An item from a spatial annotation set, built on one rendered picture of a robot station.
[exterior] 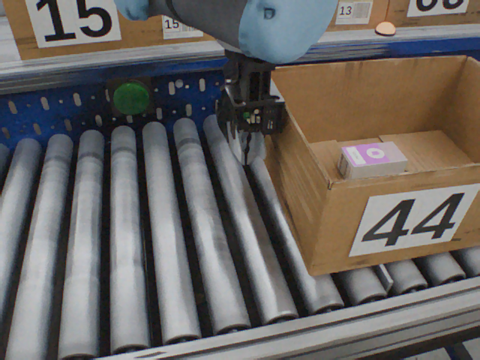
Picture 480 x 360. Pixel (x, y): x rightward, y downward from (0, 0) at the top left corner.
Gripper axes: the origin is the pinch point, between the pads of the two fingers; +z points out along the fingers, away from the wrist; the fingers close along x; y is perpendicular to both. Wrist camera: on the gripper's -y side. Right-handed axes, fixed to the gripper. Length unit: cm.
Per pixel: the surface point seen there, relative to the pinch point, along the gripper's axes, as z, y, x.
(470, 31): -9, -23, 59
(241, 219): 5.6, 8.9, -2.5
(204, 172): 5.7, -3.7, -6.3
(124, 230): 5.3, 7.7, -20.6
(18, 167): 5.3, -12.3, -40.0
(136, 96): -1.6, -21.0, -16.6
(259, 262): 5.4, 17.9, -2.0
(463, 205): -4.9, 22.7, 23.8
